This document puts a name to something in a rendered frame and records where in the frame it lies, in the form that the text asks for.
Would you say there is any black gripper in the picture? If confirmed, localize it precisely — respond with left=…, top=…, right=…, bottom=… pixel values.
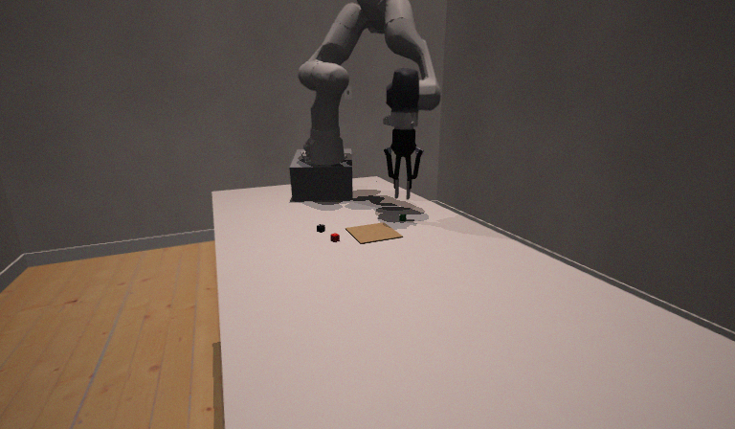
left=384, top=129, right=423, bottom=199

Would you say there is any tan flat mat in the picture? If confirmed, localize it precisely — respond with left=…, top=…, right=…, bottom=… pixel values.
left=345, top=222, right=403, bottom=244

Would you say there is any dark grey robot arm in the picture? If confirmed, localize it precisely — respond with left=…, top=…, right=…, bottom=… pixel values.
left=298, top=0, right=441, bottom=166

